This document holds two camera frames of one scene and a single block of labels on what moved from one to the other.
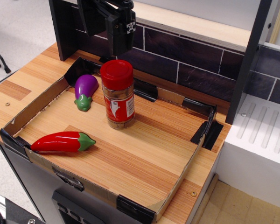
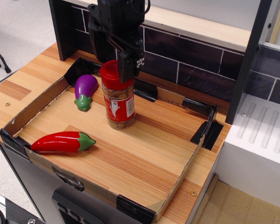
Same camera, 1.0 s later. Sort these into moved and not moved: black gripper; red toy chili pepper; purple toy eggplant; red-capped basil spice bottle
Moved: black gripper
Not moved: red toy chili pepper; red-capped basil spice bottle; purple toy eggplant
